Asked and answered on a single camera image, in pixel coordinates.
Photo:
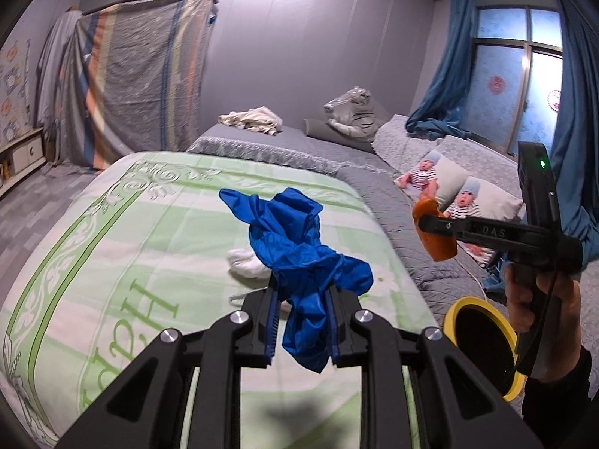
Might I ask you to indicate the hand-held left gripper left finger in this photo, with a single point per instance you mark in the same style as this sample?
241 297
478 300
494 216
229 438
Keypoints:
271 327

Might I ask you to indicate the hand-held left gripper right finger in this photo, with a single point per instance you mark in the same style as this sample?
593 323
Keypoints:
332 332

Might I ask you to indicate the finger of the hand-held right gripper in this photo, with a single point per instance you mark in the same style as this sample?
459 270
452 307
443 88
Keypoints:
468 231

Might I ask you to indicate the orange cloth item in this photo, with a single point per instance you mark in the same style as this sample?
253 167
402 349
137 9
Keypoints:
440 248

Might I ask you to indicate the blue garment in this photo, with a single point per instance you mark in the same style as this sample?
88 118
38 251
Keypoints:
299 243

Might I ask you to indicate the yellow bin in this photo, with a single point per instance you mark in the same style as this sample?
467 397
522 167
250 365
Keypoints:
448 322

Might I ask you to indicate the person's right forearm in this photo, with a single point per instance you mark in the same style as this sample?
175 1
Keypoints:
561 407

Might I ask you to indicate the person's right hand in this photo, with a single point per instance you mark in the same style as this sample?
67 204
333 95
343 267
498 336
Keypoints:
566 318

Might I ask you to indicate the baby print pillow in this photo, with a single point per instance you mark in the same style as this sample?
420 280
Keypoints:
449 173
496 203

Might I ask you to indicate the blue cloth heap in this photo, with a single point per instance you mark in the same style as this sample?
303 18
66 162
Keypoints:
493 280

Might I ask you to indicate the blue curtain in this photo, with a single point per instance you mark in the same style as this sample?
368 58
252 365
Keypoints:
580 149
449 79

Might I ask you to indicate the frosted glass window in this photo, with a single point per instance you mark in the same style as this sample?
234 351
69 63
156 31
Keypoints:
500 103

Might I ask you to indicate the green patterned blanket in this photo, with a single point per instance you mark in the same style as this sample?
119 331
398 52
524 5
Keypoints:
140 243

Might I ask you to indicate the white tiger plush toy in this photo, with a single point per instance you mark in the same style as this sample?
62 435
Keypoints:
355 112

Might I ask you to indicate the grey bolster pillow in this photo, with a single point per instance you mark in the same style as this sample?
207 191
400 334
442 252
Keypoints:
323 128

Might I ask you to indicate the grey quilted bedspread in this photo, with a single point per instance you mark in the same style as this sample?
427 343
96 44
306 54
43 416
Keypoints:
281 142

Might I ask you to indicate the cream crumpled cloth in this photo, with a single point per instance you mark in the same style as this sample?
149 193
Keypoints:
250 119

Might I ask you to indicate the striped hanging sheet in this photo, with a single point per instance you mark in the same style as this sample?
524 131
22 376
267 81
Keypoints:
140 79

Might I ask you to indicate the low white cabinet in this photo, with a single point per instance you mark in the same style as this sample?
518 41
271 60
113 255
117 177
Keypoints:
28 152

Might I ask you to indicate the grey hanging cloth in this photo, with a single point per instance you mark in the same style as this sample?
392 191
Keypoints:
54 79

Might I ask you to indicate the cartoon wall poster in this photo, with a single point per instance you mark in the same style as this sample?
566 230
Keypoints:
14 93

